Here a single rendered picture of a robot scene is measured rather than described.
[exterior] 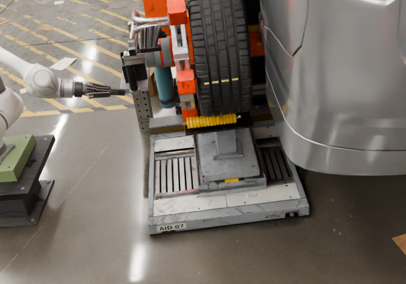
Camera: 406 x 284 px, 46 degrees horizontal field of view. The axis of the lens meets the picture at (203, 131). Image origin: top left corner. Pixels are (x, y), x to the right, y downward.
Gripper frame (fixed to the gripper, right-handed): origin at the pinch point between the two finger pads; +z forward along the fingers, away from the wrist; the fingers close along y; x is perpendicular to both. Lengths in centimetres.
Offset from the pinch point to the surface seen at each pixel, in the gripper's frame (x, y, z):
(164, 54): -22.9, -2.3, 19.5
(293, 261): 50, -63, 84
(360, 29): -78, -99, 54
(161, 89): 3.8, 12.8, 22.8
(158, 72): -5.4, 12.9, 20.2
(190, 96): -13.1, -23.4, 30.7
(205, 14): -50, -19, 32
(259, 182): 38, -20, 76
